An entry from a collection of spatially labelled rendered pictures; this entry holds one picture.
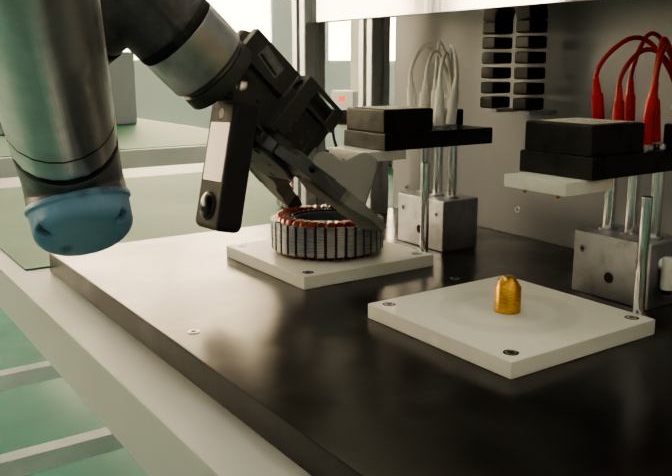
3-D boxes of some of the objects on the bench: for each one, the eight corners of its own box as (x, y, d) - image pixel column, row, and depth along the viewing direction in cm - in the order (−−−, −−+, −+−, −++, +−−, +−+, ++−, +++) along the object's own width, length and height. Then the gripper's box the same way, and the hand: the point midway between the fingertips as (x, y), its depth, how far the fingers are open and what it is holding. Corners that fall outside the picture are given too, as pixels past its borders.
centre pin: (507, 316, 58) (509, 280, 57) (488, 309, 59) (489, 275, 59) (525, 311, 59) (527, 276, 58) (506, 305, 60) (508, 271, 60)
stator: (309, 269, 71) (309, 228, 70) (250, 245, 80) (249, 210, 79) (406, 252, 77) (406, 215, 76) (341, 232, 86) (341, 199, 85)
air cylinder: (441, 252, 82) (443, 200, 81) (396, 239, 88) (397, 191, 87) (476, 246, 85) (478, 196, 84) (430, 234, 91) (432, 187, 90)
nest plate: (510, 380, 49) (511, 361, 49) (367, 317, 61) (367, 302, 61) (654, 334, 57) (656, 318, 57) (503, 287, 69) (503, 274, 69)
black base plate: (485, 614, 31) (488, 563, 31) (50, 272, 83) (48, 251, 83) (947, 364, 57) (952, 335, 57) (397, 222, 109) (397, 206, 109)
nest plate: (304, 290, 69) (303, 276, 68) (226, 256, 81) (225, 244, 80) (433, 266, 77) (434, 253, 77) (345, 238, 89) (345, 227, 89)
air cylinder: (646, 311, 63) (651, 243, 62) (570, 289, 69) (574, 227, 68) (682, 300, 66) (688, 235, 64) (606, 280, 72) (611, 221, 71)
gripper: (305, 21, 61) (439, 179, 72) (198, 30, 77) (321, 158, 88) (240, 104, 59) (388, 254, 70) (144, 96, 75) (276, 218, 86)
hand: (336, 224), depth 78 cm, fingers open, 14 cm apart
